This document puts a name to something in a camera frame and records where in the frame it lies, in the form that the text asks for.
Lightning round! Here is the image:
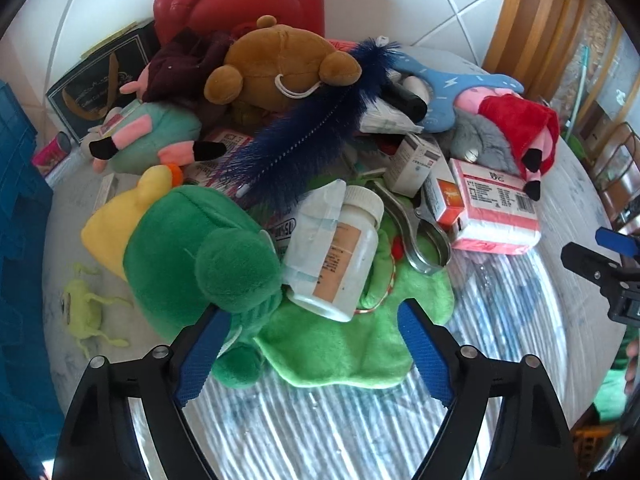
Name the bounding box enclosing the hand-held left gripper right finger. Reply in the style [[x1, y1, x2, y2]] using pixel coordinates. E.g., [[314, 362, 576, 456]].
[[397, 297, 576, 480]]

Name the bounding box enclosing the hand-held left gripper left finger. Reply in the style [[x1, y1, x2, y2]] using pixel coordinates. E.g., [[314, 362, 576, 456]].
[[52, 307, 232, 480]]

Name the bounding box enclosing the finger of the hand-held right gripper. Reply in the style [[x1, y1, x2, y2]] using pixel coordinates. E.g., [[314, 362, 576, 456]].
[[595, 227, 640, 261], [560, 242, 640, 301]]

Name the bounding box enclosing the round green plush toy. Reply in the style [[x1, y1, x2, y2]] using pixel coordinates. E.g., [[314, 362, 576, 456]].
[[122, 185, 286, 388]]

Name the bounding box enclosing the blue plastic crate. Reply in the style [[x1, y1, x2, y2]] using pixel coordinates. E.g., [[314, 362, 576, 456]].
[[0, 77, 66, 476]]

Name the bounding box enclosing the flat green plush toy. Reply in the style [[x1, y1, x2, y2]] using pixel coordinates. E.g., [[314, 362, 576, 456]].
[[252, 175, 456, 391]]

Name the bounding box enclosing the large pink white box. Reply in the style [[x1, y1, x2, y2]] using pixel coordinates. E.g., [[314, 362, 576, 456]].
[[447, 157, 542, 253]]

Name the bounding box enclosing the wooden chair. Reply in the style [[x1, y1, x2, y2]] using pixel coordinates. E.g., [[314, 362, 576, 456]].
[[592, 121, 640, 221]]

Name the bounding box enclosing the white pill bottle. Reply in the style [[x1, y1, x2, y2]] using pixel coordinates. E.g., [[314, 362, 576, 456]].
[[282, 185, 385, 323]]

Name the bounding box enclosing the green one-eyed monster toy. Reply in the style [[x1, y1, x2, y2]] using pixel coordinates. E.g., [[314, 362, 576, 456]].
[[61, 262, 133, 353]]

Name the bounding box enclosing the orange white box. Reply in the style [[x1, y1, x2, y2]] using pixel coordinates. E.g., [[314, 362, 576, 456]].
[[424, 176, 468, 226]]

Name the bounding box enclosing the pig plush red dress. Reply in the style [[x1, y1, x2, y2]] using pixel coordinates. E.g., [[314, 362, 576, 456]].
[[454, 86, 561, 201]]

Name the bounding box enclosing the grey plush toy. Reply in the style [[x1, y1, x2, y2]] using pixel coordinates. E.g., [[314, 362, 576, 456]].
[[442, 110, 523, 181]]

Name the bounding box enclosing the red white medicine box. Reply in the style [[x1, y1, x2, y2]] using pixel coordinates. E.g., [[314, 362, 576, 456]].
[[202, 127, 256, 161], [185, 157, 251, 196]]

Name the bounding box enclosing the blue plush lightning print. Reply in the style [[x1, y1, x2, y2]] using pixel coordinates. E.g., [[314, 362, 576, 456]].
[[387, 52, 525, 133]]

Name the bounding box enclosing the pig plush light green dress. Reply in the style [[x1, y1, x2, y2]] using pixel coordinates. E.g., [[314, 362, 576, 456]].
[[89, 99, 228, 175]]

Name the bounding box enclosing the wooden pillar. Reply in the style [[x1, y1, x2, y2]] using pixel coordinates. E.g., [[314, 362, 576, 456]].
[[482, 0, 588, 101]]

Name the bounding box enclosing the black cylinder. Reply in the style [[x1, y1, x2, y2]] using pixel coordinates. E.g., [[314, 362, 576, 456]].
[[382, 80, 428, 122]]

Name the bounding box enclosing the white paper packet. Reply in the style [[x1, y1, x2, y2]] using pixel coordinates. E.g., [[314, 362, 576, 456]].
[[360, 97, 426, 136]]

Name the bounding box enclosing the dark blue bottle brush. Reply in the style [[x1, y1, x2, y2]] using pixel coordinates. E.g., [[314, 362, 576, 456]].
[[220, 37, 401, 206]]

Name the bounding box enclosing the small pink white box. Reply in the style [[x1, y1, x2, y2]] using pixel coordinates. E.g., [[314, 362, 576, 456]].
[[97, 110, 126, 136]]

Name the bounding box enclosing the pink can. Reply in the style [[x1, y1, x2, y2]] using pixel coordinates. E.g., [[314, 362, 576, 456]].
[[32, 131, 73, 177]]

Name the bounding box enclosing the black box gold print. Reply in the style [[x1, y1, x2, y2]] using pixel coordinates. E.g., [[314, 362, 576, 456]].
[[46, 21, 161, 142]]

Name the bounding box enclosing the pink pig plush dark dress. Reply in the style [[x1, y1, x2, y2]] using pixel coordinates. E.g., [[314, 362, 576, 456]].
[[119, 27, 236, 106]]

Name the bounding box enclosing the brown bear plush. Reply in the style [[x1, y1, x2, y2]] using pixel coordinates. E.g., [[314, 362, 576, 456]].
[[204, 16, 362, 126]]

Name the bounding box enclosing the red plastic case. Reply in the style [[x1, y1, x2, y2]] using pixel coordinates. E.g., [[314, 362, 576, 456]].
[[152, 0, 325, 48]]

